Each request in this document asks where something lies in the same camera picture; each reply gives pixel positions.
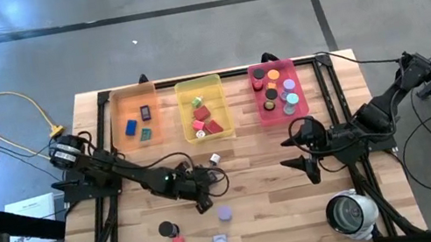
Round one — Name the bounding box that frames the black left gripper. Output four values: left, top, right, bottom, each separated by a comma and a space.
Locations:
172, 159, 226, 218

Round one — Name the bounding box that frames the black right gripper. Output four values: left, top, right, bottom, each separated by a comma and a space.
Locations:
272, 112, 341, 190

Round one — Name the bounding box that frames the small white charger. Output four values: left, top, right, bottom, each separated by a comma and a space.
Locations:
208, 152, 223, 168

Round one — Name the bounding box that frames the purple sand timer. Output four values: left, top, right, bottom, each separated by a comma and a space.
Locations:
215, 203, 235, 223
278, 77, 300, 101

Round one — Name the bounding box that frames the large red USB charger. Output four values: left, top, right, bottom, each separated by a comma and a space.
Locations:
202, 118, 226, 137
192, 103, 213, 123

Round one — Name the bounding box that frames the black sand timer yellow sand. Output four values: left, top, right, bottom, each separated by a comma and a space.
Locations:
261, 86, 282, 112

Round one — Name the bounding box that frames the small red cube charger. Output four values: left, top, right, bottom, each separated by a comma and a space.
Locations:
190, 117, 208, 133

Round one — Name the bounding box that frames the orange sand timer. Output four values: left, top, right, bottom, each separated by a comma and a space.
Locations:
264, 67, 283, 90

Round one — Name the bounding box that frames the teal mini digital clock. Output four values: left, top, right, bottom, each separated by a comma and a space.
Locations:
138, 126, 155, 143

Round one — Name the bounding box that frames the black sand timer red sand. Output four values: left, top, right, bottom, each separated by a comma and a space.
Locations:
249, 66, 270, 93

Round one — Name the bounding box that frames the green and white charger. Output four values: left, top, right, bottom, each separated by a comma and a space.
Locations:
189, 94, 207, 109

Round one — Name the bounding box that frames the blue mini digital clock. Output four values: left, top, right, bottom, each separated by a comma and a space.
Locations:
122, 117, 140, 138

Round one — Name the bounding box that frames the black mini digital clock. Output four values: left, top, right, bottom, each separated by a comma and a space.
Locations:
138, 104, 153, 123

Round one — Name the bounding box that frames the pink translucent plastic bin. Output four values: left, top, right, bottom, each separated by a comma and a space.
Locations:
246, 55, 312, 129

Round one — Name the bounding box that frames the yellow translucent plastic bin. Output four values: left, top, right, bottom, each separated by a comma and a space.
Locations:
172, 71, 237, 147

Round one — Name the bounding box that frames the orange translucent plastic bin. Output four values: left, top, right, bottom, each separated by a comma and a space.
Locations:
102, 81, 167, 154

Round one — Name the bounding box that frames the white booklet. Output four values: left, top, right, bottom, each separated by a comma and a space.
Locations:
0, 191, 63, 242

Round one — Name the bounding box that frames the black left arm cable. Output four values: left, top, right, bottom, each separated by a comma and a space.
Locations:
115, 143, 233, 214

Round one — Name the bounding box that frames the black aluminium table frame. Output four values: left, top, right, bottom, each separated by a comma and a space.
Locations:
27, 38, 430, 242

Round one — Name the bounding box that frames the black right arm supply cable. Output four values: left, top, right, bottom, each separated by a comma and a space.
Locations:
312, 37, 404, 77

